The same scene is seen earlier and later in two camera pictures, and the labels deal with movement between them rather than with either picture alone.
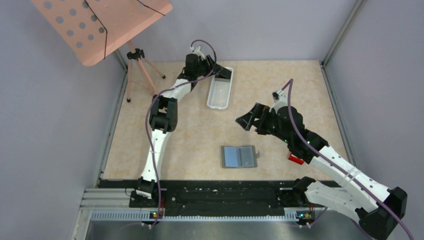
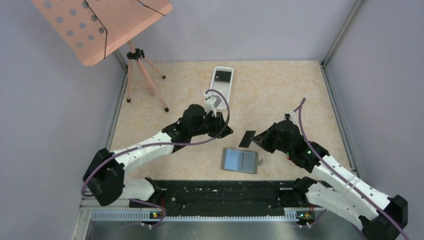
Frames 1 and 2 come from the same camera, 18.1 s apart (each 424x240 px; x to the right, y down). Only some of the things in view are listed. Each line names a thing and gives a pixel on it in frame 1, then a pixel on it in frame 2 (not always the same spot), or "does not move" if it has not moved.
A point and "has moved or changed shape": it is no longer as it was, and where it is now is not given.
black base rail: x=223 y=198 does not move
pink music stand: x=91 y=28 does not move
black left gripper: x=212 y=67 -> x=221 y=128
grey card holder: x=239 y=156 has moved or changed shape
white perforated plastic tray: x=220 y=92 does not move
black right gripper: x=259 y=111 -> x=263 y=139
